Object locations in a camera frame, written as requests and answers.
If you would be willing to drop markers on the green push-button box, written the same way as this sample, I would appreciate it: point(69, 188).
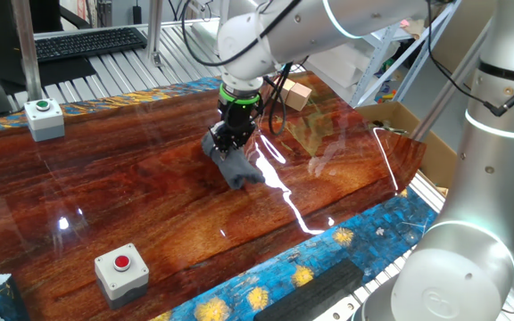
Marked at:
point(44, 118)

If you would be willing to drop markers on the glossy wood-pattern table sheet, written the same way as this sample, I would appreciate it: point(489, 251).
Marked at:
point(150, 200)

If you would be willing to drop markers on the black power adapter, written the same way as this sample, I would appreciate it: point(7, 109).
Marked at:
point(137, 14)

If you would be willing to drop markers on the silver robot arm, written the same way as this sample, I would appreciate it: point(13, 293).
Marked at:
point(484, 200)

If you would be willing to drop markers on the white metal shelf rack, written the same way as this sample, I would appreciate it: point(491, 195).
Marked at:
point(386, 58)

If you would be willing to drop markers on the thin aluminium frame post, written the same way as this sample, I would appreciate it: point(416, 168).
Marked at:
point(154, 31)

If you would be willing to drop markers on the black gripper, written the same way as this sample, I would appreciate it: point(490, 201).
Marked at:
point(237, 115)

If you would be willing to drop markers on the black desk mat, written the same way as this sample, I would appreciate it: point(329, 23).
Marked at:
point(60, 71)

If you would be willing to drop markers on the light wooden block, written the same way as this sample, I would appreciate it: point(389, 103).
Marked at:
point(300, 96)
point(289, 87)

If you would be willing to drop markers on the white foam boxes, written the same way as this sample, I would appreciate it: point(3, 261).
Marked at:
point(342, 67)

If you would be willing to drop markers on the black computer keyboard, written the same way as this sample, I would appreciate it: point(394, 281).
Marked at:
point(87, 42)

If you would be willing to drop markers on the grey-blue terry cloth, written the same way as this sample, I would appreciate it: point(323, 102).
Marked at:
point(239, 171)

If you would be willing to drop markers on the red push-button box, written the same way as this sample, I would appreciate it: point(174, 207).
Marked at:
point(121, 276)

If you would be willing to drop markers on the thick aluminium frame post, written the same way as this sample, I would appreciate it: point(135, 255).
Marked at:
point(27, 49)

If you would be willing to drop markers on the brown cardboard box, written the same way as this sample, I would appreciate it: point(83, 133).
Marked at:
point(435, 156)

